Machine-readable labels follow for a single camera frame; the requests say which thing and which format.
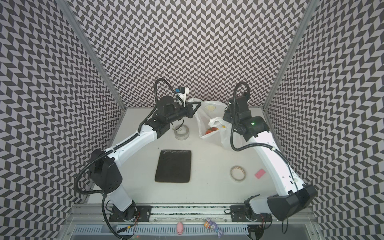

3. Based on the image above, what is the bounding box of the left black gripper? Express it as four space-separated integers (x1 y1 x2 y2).
166 101 203 125

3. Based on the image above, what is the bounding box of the white plastic bag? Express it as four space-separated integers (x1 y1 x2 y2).
187 98 233 152

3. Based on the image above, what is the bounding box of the red fake strawberry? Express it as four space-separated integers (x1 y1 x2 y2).
205 127 219 135

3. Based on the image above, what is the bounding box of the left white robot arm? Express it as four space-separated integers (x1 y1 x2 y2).
74 78 201 222

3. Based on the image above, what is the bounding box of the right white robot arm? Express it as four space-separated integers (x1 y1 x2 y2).
224 81 318 221

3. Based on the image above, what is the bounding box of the beige masking tape roll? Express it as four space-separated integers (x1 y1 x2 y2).
230 166 246 182

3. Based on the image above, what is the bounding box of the black square mat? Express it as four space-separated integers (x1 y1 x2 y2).
155 150 192 184

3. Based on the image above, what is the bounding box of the pink eraser block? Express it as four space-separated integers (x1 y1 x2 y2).
255 169 266 180

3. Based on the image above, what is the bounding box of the purple toy figure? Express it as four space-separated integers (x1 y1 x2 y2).
204 218 224 239

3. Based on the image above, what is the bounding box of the pink toy figure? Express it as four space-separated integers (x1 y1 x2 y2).
176 222 184 235

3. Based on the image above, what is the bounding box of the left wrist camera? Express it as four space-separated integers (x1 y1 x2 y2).
175 87 190 103

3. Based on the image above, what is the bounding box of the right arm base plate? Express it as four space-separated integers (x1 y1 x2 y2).
230 205 273 223

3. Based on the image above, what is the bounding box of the aluminium front rail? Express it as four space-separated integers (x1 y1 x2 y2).
64 203 316 225

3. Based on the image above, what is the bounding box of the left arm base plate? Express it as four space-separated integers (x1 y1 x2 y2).
109 204 153 223

